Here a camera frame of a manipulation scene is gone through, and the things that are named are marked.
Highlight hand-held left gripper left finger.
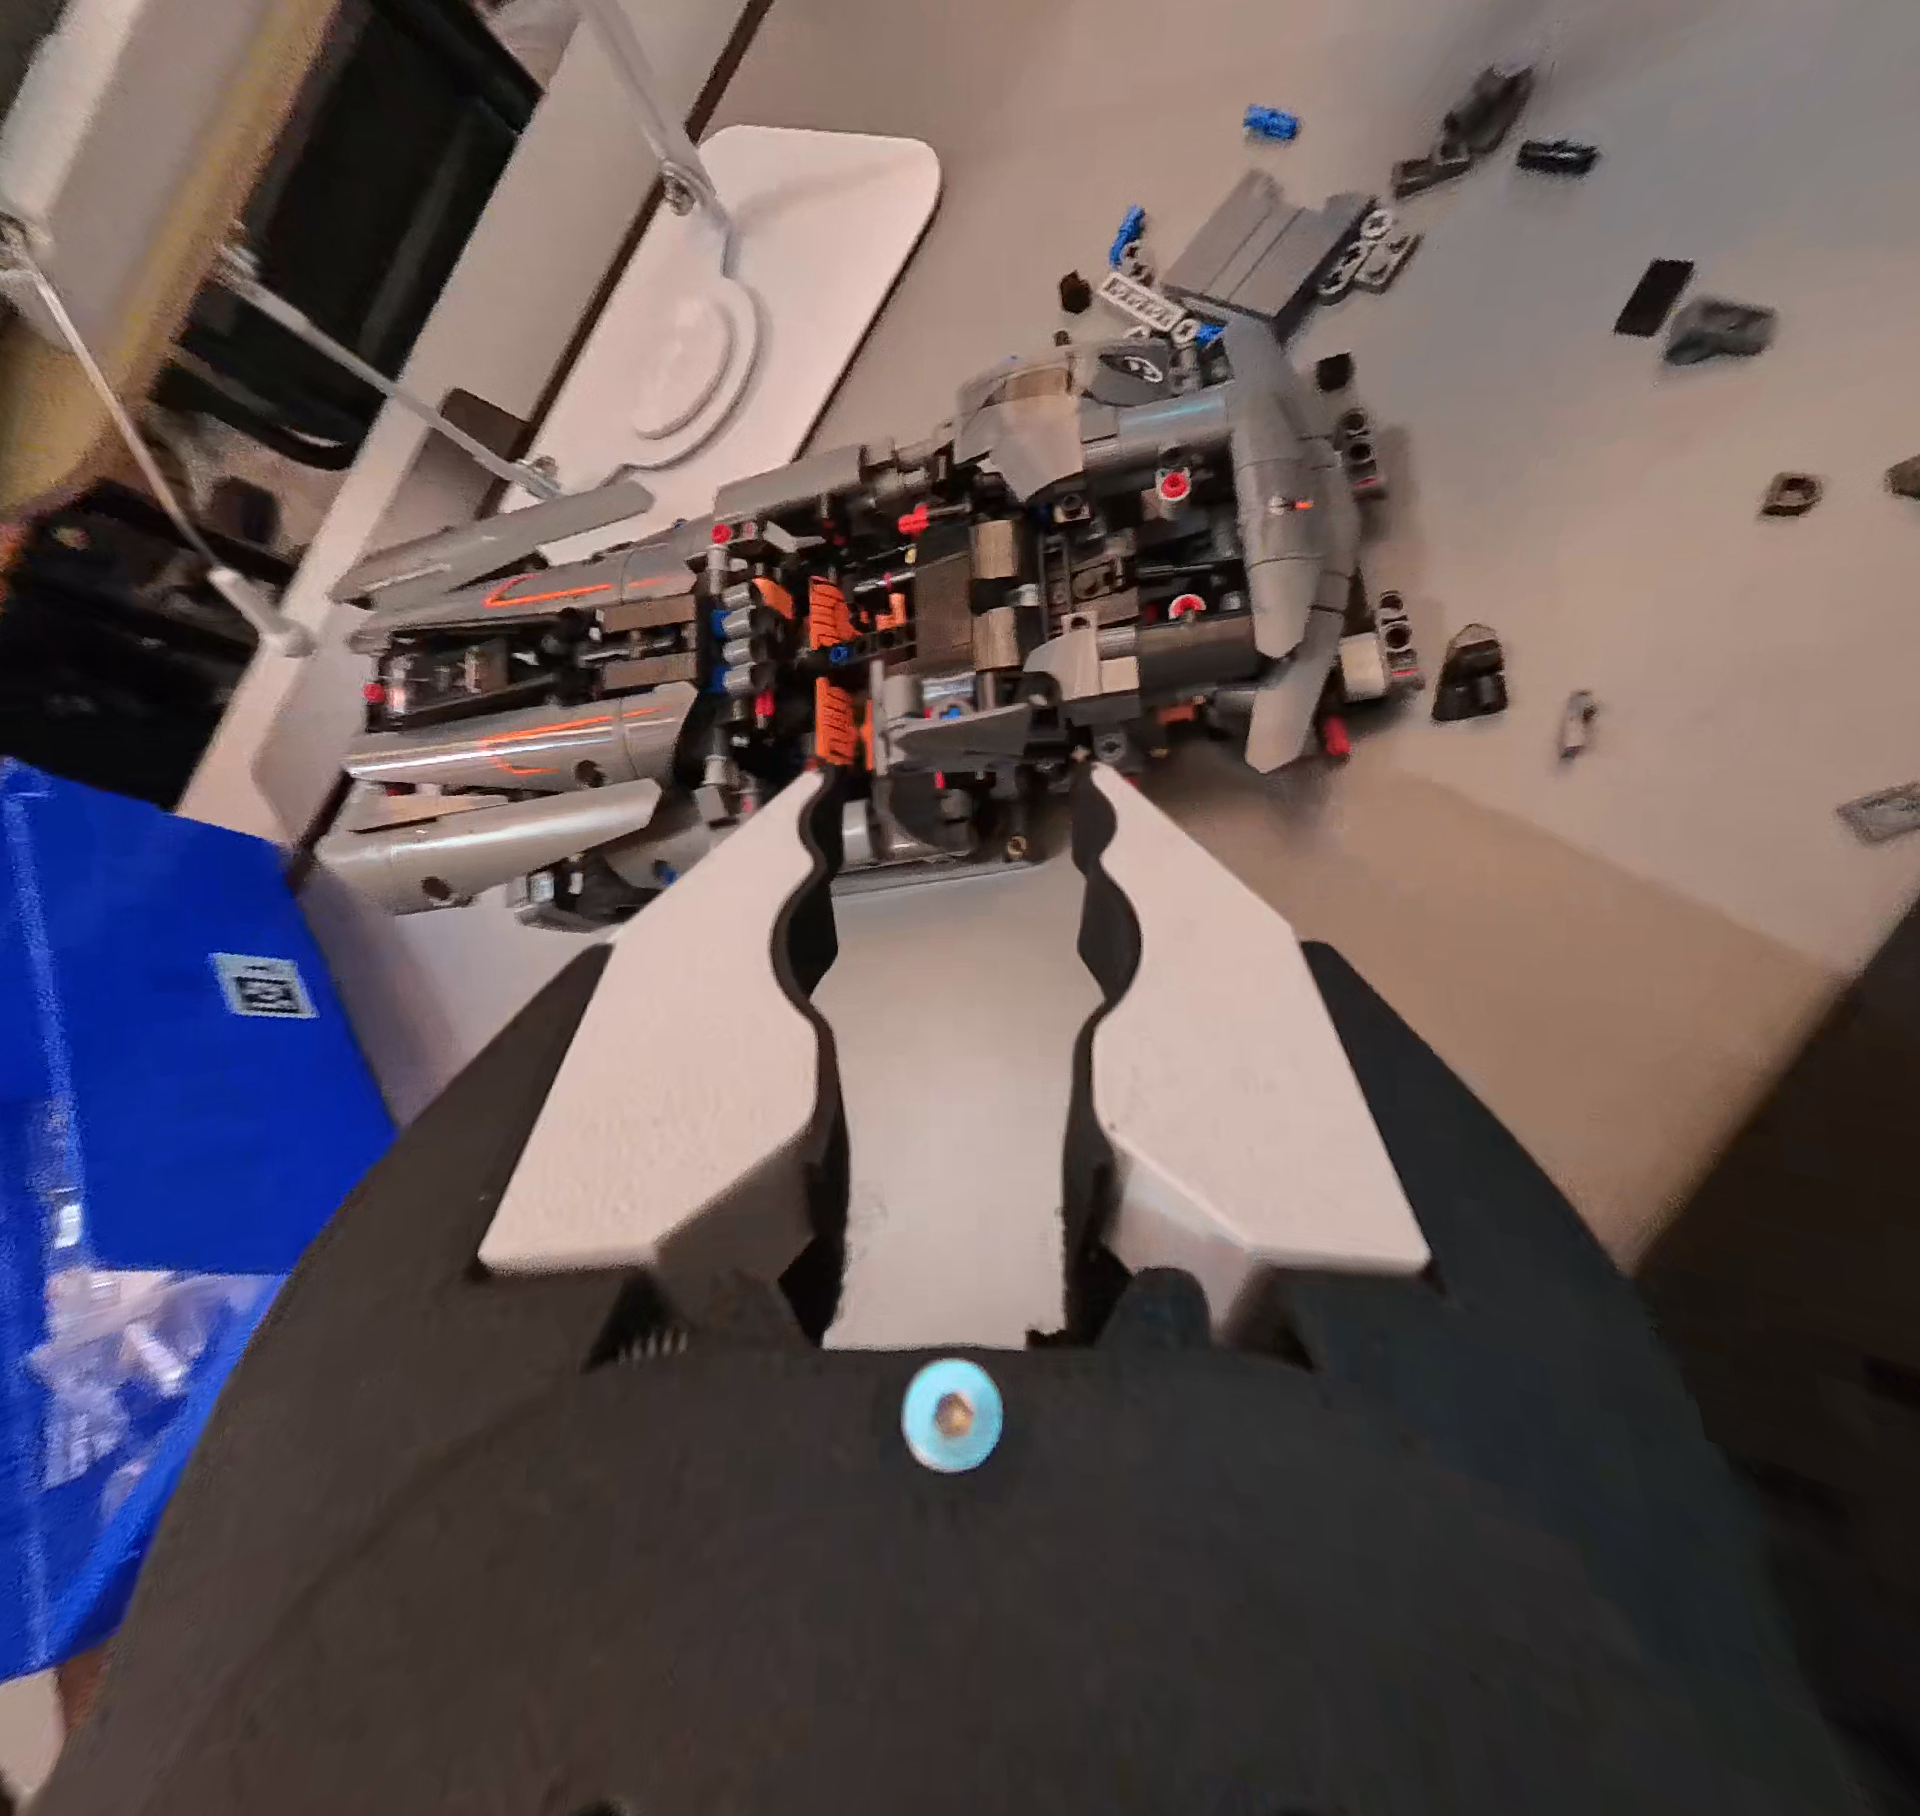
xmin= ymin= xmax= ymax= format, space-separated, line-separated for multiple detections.
xmin=475 ymin=770 xmax=845 ymax=1346

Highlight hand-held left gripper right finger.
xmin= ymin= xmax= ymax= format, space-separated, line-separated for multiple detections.
xmin=1063 ymin=767 xmax=1434 ymax=1346

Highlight grey lego car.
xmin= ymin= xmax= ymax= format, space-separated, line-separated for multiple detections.
xmin=314 ymin=330 xmax=1427 ymax=934

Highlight black curved lego slope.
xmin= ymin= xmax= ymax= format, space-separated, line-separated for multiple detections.
xmin=1427 ymin=623 xmax=1509 ymax=725

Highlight pile of small lego pieces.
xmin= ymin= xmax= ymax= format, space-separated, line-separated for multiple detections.
xmin=1055 ymin=197 xmax=1420 ymax=348

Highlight black flat lego tile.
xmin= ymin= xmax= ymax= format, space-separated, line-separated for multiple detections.
xmin=1612 ymin=259 xmax=1697 ymax=341

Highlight dark grey lego connector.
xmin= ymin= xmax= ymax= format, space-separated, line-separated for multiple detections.
xmin=1662 ymin=299 xmax=1779 ymax=369

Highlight small grey lego piece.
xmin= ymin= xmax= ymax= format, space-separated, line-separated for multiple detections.
xmin=1392 ymin=65 xmax=1540 ymax=198

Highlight blue plastic bin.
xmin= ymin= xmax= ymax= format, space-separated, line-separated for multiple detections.
xmin=0 ymin=759 xmax=399 ymax=1684

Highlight clear plastic bags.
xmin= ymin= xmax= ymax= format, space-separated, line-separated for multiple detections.
xmin=29 ymin=1268 xmax=288 ymax=1488

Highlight white book stand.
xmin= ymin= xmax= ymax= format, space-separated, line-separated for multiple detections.
xmin=0 ymin=0 xmax=944 ymax=656

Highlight wire page holder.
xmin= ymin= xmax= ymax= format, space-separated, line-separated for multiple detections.
xmin=0 ymin=218 xmax=320 ymax=661

